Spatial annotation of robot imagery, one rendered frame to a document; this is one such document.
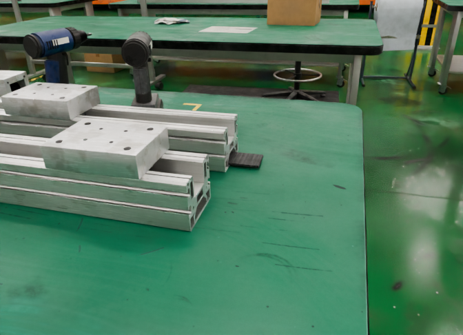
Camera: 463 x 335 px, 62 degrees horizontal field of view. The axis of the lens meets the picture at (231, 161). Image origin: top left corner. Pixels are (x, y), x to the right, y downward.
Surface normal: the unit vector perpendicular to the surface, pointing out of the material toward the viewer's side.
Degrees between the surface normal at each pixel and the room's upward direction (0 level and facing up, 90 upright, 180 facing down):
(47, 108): 90
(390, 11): 95
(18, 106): 90
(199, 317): 0
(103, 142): 0
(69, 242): 0
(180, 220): 90
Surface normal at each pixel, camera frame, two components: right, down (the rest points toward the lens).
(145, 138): -0.03, -0.89
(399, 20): -0.21, 0.63
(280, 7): -0.37, 0.39
